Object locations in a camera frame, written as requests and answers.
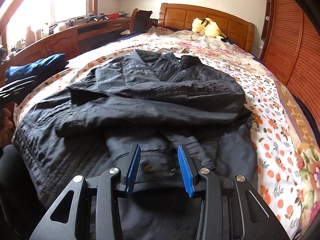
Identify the wooden headboard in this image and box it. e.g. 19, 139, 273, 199
158, 3, 255, 53

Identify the folded blue garment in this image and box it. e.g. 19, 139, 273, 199
5, 54, 69, 85

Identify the wooden desk cabinet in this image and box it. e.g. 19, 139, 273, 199
1, 17, 130, 84

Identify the orange print bed sheet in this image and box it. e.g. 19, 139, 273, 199
16, 34, 318, 239

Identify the yellow plush toy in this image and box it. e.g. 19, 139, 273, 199
191, 18, 227, 40

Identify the wooden wardrobe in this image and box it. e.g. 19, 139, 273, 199
263, 0, 319, 122

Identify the floral quilt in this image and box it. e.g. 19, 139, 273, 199
147, 26, 261, 67

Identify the black jacket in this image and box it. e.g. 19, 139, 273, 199
13, 50, 257, 239

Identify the wooden chair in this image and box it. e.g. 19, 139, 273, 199
129, 8, 153, 33

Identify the left hand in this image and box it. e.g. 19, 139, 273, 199
0, 108, 13, 147

